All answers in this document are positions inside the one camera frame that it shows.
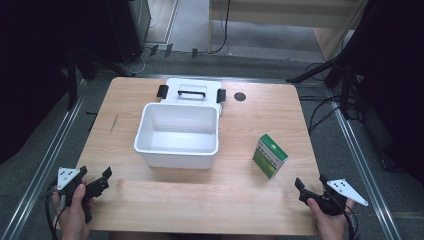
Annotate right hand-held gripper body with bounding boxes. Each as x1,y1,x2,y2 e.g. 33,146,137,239
299,178,370,216

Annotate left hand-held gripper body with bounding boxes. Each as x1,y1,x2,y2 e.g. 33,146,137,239
57,166,102,224

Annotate green and white carton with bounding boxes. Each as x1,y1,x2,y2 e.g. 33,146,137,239
252,133,289,180

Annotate white plastic storage box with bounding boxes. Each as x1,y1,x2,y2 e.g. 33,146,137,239
133,102,221,171

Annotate white box lid black handle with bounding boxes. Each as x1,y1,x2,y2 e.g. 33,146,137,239
156,77,227,116

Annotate person's right hand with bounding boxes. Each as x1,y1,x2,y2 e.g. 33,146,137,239
306,197,355,240

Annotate person's left hand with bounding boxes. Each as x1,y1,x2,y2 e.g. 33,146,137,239
51,183,96,240

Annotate black tripod stand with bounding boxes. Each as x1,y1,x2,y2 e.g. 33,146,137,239
285,49,363,120
59,46,134,112

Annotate black cabinet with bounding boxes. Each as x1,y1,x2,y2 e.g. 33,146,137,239
71,0,152,66

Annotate light wooden furniture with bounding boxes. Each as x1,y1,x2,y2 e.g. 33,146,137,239
207,0,369,62

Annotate metal floor rail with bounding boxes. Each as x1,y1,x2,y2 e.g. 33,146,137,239
328,89,403,240
0,79,88,240

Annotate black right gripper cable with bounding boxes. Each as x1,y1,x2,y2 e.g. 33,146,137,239
341,203,360,240

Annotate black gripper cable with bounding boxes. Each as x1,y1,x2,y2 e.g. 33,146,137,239
44,181,63,240
341,203,360,240

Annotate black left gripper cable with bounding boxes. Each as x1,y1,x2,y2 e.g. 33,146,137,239
44,181,63,240

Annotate black floor cables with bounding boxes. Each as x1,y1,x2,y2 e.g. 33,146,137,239
298,61,364,134

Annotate white floor cable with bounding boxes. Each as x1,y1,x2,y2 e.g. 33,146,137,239
128,46,158,75

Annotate black hanging cable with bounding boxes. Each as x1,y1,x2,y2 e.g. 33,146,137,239
210,0,232,55

